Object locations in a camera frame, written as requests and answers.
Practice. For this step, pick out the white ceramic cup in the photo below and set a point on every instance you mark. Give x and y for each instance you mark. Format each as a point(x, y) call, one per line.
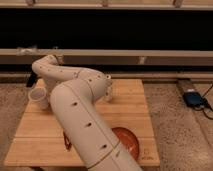
point(38, 96)

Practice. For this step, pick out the orange red bowl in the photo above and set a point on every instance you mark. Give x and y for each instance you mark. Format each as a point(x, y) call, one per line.
point(129, 140)

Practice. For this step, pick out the blue device on floor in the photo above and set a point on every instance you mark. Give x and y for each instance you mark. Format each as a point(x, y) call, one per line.
point(192, 98)

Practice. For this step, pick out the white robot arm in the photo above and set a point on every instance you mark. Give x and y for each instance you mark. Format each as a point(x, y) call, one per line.
point(73, 92)

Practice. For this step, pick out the long wooden beam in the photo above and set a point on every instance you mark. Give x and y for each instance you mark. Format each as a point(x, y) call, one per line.
point(110, 57)

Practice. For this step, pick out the dark red chili pepper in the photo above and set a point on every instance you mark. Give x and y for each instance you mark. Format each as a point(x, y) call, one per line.
point(67, 142)

